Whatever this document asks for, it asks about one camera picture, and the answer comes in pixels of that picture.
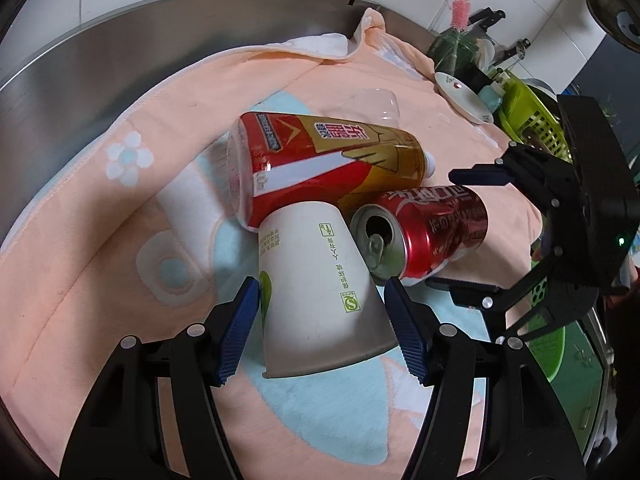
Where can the clear plastic cup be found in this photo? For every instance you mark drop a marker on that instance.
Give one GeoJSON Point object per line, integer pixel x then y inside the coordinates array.
{"type": "Point", "coordinates": [375, 106]}

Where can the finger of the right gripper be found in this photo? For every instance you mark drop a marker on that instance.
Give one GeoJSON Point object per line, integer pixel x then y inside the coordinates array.
{"type": "Point", "coordinates": [500, 304]}
{"type": "Point", "coordinates": [547, 182]}

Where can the peach pink towel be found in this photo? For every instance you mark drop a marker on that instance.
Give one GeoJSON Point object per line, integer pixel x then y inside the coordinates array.
{"type": "Point", "coordinates": [136, 236]}

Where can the pink bottle brush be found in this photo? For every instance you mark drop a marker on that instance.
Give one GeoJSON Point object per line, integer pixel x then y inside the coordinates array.
{"type": "Point", "coordinates": [460, 11]}

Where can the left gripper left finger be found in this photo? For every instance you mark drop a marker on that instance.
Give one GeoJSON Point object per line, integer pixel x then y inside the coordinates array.
{"type": "Point", "coordinates": [151, 413]}

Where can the green plastic trash basket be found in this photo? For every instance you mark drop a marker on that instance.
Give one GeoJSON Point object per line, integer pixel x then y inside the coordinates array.
{"type": "Point", "coordinates": [549, 349]}

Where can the dark green utensil holder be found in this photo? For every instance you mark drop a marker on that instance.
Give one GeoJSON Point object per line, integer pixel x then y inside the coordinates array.
{"type": "Point", "coordinates": [440, 49]}

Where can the white ceramic plate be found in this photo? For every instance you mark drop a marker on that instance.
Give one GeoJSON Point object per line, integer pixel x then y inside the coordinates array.
{"type": "Point", "coordinates": [462, 99]}

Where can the green dish rack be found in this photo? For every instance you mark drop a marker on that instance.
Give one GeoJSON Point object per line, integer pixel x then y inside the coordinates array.
{"type": "Point", "coordinates": [526, 119]}

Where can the white paper cup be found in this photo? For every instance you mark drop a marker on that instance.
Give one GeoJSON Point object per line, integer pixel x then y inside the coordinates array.
{"type": "Point", "coordinates": [320, 307]}

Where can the red cola can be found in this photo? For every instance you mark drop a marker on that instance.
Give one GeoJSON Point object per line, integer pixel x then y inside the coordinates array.
{"type": "Point", "coordinates": [413, 234]}

